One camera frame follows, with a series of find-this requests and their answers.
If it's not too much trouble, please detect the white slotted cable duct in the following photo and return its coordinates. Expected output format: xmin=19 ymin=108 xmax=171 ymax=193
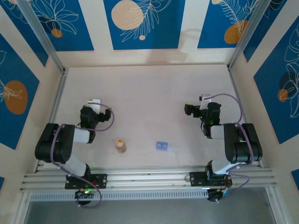
xmin=29 ymin=190 xmax=209 ymax=202

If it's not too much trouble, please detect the aluminium corner post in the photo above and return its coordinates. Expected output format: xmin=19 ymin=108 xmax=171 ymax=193
xmin=227 ymin=0 xmax=269 ymax=71
xmin=16 ymin=0 xmax=66 ymax=73

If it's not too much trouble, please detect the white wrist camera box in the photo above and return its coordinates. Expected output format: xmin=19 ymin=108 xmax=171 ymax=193
xmin=87 ymin=98 xmax=102 ymax=114
xmin=199 ymin=93 xmax=212 ymax=110

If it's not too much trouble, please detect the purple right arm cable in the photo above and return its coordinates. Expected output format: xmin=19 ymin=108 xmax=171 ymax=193
xmin=205 ymin=93 xmax=256 ymax=196

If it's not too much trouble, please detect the aluminium left side rail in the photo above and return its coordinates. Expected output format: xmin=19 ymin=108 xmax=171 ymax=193
xmin=34 ymin=68 xmax=69 ymax=174

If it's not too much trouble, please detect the aluminium front frame rail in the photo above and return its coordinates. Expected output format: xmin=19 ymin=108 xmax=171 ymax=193
xmin=20 ymin=165 xmax=278 ymax=194

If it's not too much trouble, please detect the aluminium right corner post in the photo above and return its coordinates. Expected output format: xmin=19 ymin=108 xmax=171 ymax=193
xmin=227 ymin=0 xmax=269 ymax=71

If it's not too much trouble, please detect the amber pill bottle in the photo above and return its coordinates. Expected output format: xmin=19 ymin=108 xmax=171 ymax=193
xmin=115 ymin=139 xmax=127 ymax=154

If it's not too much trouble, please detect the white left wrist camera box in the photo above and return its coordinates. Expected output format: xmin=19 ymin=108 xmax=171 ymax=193
xmin=87 ymin=98 xmax=102 ymax=114

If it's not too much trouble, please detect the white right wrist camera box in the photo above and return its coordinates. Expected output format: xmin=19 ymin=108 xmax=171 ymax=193
xmin=199 ymin=93 xmax=212 ymax=110

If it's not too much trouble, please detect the blue floral wall panel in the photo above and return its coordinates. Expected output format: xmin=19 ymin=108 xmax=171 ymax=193
xmin=0 ymin=32 xmax=41 ymax=151
xmin=253 ymin=22 xmax=299 ymax=145
xmin=197 ymin=0 xmax=266 ymax=49
xmin=22 ymin=0 xmax=95 ymax=52
xmin=103 ymin=0 xmax=186 ymax=50

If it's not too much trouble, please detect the aluminium left corner post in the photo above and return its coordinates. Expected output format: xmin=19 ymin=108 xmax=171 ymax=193
xmin=16 ymin=0 xmax=66 ymax=73

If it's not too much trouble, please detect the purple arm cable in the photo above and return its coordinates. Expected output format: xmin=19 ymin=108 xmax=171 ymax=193
xmin=205 ymin=93 xmax=256 ymax=196
xmin=51 ymin=104 xmax=115 ymax=209

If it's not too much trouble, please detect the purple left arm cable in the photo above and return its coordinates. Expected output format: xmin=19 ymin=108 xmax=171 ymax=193
xmin=51 ymin=104 xmax=115 ymax=209

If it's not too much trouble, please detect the aluminium right side rail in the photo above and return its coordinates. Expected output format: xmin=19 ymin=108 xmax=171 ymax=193
xmin=228 ymin=67 xmax=263 ymax=168

